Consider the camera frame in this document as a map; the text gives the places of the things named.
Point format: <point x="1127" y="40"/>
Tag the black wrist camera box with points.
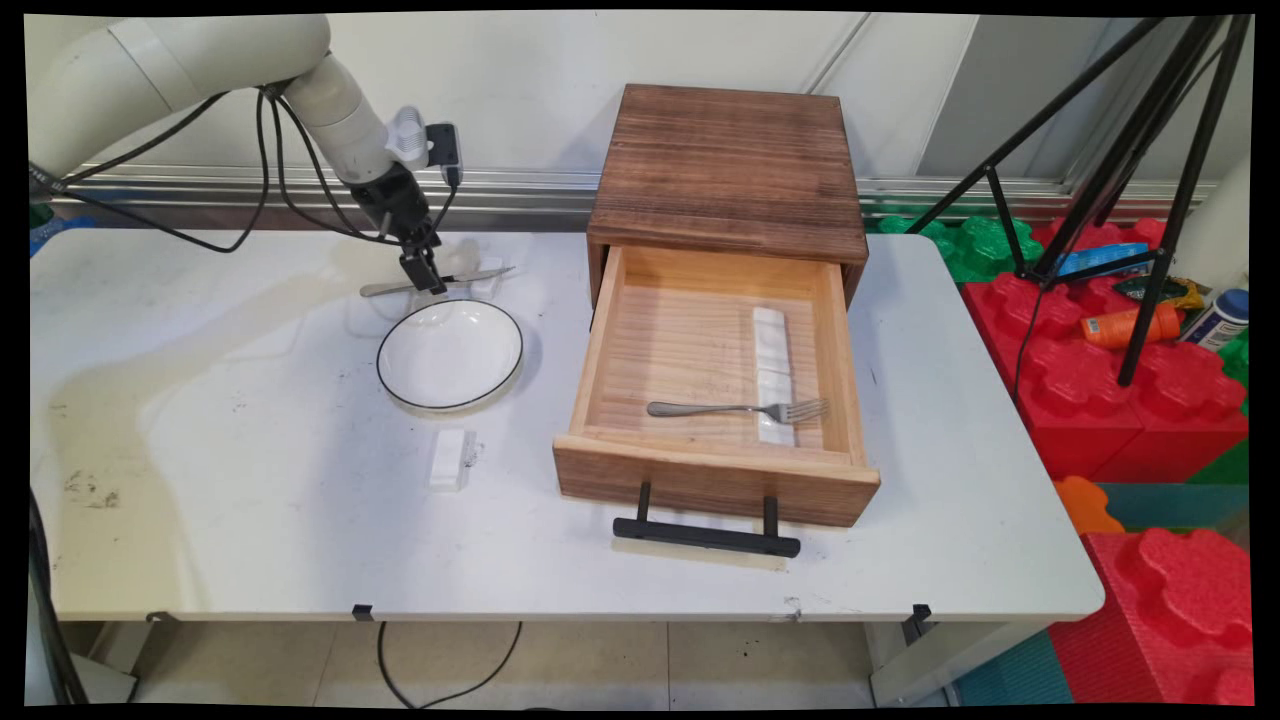
<point x="443" y="150"/>

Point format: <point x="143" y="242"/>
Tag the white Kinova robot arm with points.
<point x="150" y="70"/>

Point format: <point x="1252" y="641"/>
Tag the orange plastic bottle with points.
<point x="1120" y="326"/>

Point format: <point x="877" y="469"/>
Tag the teal foam floor mat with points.
<point x="1015" y="675"/>

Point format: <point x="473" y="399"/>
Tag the white bottle with blue cap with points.
<point x="1215" y="322"/>

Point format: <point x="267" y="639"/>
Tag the black tripod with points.
<point x="1140" y="130"/>

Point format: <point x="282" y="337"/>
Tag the dark brown wooden cabinet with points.
<point x="730" y="160"/>

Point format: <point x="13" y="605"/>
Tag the white plate with black rim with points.
<point x="450" y="355"/>

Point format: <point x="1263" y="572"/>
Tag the dark snack bag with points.
<point x="1150" y="288"/>

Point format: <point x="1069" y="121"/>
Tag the orange foam piece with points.
<point x="1085" y="505"/>

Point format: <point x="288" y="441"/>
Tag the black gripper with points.
<point x="395" y="205"/>

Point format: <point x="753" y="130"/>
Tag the blue flat package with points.
<point x="1100" y="258"/>

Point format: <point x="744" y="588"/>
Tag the light wooden drawer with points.
<point x="700" y="480"/>

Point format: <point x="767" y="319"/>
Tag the white ceramic cutlery rest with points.
<point x="488" y="286"/>
<point x="450" y="460"/>
<point x="770" y="340"/>
<point x="776" y="432"/>

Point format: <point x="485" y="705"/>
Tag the silver serrated table knife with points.
<point x="480" y="275"/>

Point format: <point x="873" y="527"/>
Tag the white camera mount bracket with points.
<point x="407" y="135"/>

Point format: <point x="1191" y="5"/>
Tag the white table leg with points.
<point x="930" y="665"/>

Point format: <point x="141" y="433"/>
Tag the silver metal fork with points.
<point x="700" y="408"/>

